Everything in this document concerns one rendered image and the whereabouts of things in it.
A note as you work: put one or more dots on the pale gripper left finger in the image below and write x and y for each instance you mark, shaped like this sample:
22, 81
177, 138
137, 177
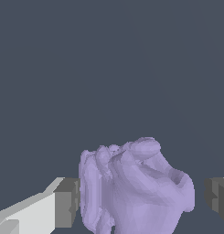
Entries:
40, 210

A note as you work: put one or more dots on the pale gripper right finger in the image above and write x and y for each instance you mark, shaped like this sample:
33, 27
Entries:
218, 198

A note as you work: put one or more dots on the lumpy lilac purple object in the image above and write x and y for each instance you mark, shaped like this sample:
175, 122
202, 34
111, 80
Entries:
134, 192

